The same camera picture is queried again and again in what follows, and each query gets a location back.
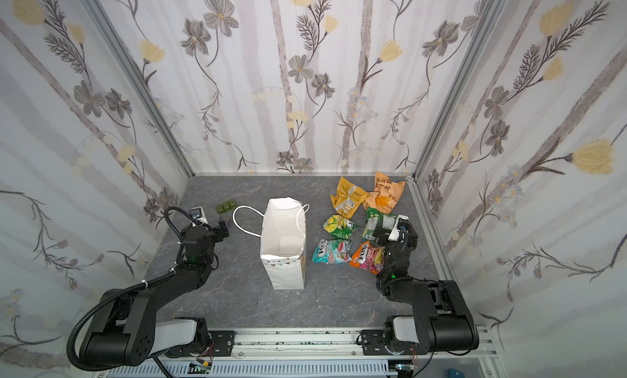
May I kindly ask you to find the orange snack packet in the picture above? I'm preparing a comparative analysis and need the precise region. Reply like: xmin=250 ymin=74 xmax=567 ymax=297
xmin=363 ymin=172 xmax=406 ymax=215

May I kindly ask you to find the green yellow candy packet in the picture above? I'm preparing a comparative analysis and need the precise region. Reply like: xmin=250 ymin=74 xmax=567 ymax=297
xmin=323 ymin=215 xmax=359 ymax=239

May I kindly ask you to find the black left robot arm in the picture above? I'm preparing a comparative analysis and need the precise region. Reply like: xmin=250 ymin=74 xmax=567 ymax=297
xmin=66 ymin=206 xmax=230 ymax=371

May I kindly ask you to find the aluminium corner post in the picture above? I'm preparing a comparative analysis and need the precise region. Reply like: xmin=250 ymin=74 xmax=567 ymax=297
xmin=80 ymin=0 xmax=195 ymax=179
xmin=411 ymin=0 xmax=508 ymax=180

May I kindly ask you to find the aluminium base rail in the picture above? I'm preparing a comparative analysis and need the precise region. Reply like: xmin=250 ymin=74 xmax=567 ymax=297
xmin=144 ymin=327 xmax=506 ymax=377

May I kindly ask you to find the white paper bag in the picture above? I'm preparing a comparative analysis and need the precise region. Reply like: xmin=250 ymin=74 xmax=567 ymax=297
xmin=232 ymin=198 xmax=310 ymax=291

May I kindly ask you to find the aluminium corner post left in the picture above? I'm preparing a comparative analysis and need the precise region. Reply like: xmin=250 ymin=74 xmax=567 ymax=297
xmin=80 ymin=0 xmax=195 ymax=179

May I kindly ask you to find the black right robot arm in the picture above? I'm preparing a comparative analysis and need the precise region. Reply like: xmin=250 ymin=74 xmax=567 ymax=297
xmin=377 ymin=225 xmax=480 ymax=356

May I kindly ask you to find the orange pink candy packet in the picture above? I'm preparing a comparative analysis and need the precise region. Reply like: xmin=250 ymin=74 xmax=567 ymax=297
xmin=349 ymin=241 xmax=385 ymax=274

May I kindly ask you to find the teal red candy packet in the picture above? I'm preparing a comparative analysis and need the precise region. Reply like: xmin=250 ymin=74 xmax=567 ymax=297
xmin=312 ymin=239 xmax=353 ymax=265

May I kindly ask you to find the white slotted cable duct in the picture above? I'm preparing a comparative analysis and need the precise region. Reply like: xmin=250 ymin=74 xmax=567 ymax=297
xmin=106 ymin=360 xmax=398 ymax=377

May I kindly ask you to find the yellow snack packet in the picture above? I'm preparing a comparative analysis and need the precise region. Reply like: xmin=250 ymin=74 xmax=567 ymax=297
xmin=331 ymin=177 xmax=369 ymax=219

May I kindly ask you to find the aluminium corner post right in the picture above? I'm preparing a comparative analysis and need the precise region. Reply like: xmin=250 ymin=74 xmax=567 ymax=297
xmin=411 ymin=0 xmax=508 ymax=180

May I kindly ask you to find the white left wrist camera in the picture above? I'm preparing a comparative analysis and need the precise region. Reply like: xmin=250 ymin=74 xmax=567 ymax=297
xmin=189 ymin=206 xmax=208 ymax=226

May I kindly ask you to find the green block on table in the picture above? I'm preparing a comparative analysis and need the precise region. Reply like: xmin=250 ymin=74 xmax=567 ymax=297
xmin=215 ymin=198 xmax=238 ymax=215

